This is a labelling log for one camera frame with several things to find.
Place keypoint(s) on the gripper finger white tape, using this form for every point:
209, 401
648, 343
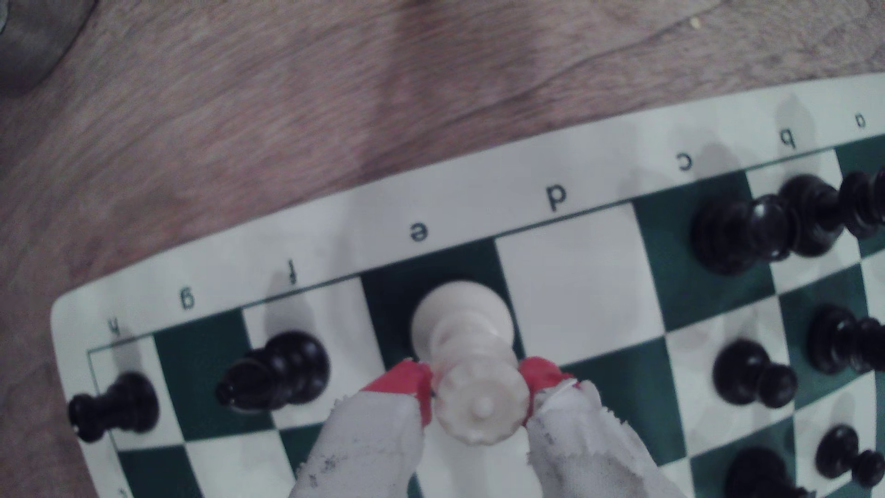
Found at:
366, 449
588, 456

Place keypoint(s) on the black chess rook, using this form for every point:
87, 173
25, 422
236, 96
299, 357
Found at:
864, 204

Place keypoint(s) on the green white chess board mat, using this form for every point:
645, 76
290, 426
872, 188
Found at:
574, 276

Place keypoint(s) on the white chess queen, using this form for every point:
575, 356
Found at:
463, 325

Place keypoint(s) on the black chess knight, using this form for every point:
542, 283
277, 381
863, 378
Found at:
812, 214

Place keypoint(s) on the black chess piece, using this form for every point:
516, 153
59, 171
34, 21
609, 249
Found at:
757, 477

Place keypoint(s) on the black chess pawn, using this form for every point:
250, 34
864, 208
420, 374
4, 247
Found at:
128, 404
836, 449
743, 370
836, 339

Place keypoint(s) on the black chess bishop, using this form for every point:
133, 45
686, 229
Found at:
290, 366
733, 235

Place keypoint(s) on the dark grey round object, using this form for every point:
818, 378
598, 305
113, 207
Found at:
34, 34

